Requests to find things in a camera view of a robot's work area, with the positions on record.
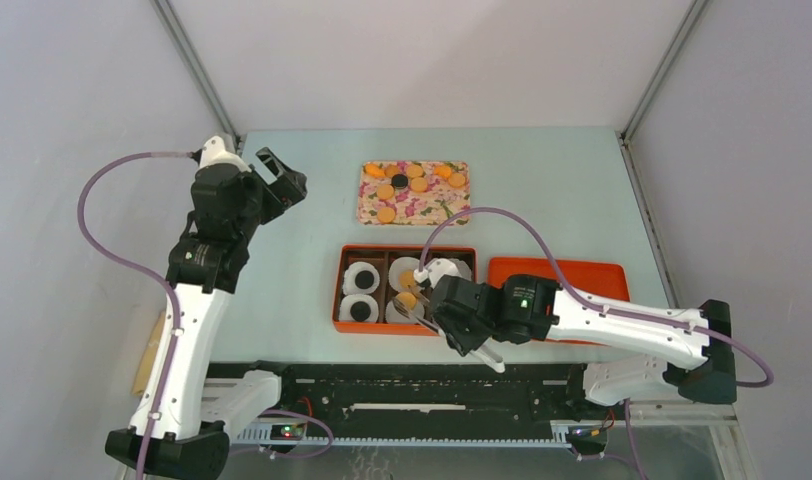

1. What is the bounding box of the metal tongs white handle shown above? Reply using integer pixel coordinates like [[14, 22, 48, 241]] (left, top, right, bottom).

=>
[[392, 289, 506, 374]]

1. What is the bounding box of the round yellow biscuit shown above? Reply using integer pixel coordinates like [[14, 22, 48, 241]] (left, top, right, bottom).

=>
[[409, 177, 429, 193], [398, 270, 417, 291], [447, 172, 468, 189], [376, 184, 396, 200], [376, 207, 397, 225], [395, 292, 419, 310], [405, 164, 425, 179]]

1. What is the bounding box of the black sandwich cookie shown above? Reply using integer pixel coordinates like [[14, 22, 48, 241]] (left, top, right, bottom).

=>
[[391, 174, 410, 190], [348, 301, 373, 322], [354, 270, 376, 291]]

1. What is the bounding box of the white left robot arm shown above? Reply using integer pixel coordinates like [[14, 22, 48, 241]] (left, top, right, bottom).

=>
[[105, 144, 307, 479]]

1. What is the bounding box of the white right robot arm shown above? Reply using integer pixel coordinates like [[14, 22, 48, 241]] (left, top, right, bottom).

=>
[[429, 274, 737, 418]]

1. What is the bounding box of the white paper cup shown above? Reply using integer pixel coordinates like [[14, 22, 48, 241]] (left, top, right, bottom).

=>
[[342, 261, 381, 295], [337, 294, 380, 324], [388, 256, 419, 293], [385, 295, 424, 325], [448, 258, 473, 280]]

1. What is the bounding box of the orange cookie box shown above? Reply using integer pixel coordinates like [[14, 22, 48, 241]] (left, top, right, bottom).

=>
[[332, 244, 479, 338]]

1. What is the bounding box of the orange fish cookie left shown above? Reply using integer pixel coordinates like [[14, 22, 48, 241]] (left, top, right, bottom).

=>
[[363, 163, 387, 178]]

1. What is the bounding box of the orange fish cookie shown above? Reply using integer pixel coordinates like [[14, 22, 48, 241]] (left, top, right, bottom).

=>
[[363, 163, 387, 178], [433, 164, 454, 180]]

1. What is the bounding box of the round yellow biscuit bottom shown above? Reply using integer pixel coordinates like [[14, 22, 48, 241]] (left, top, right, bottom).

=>
[[376, 207, 397, 225]]

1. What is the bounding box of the floral serving tray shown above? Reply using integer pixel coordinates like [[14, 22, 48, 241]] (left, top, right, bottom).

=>
[[356, 160, 471, 227]]

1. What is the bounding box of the brown round cookie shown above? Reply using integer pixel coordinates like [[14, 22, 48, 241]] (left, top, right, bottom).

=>
[[384, 164, 401, 178]]

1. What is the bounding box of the black sandwich cookie on tray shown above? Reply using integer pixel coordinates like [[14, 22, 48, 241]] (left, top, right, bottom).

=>
[[391, 174, 410, 190]]

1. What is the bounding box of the orange fish cookie right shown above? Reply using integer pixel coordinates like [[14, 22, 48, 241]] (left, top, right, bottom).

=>
[[433, 164, 454, 180]]

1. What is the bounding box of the orange box lid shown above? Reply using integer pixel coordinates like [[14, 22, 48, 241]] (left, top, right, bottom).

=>
[[488, 256, 633, 347]]

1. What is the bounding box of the round yellow biscuit top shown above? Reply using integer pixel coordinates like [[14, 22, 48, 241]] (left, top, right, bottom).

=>
[[405, 164, 425, 179]]

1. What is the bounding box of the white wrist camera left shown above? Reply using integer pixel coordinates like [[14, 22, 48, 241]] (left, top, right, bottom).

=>
[[198, 133, 252, 172]]

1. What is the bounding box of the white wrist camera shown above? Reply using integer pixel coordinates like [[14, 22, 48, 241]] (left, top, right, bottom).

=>
[[198, 133, 252, 172], [413, 258, 461, 288]]

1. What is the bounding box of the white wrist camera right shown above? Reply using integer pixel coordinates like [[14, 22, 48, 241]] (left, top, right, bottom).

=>
[[413, 258, 461, 288]]

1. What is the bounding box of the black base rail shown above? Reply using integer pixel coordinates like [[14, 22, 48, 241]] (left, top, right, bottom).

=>
[[200, 360, 739, 452]]

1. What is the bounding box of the aluminium frame post left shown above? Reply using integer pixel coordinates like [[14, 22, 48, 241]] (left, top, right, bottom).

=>
[[149, 0, 242, 147]]

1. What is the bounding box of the aluminium frame post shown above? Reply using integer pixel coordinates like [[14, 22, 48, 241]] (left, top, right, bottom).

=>
[[619, 0, 712, 145], [149, 0, 242, 147]]

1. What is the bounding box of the aluminium frame post right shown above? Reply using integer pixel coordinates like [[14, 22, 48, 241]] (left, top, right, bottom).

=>
[[619, 0, 712, 145]]

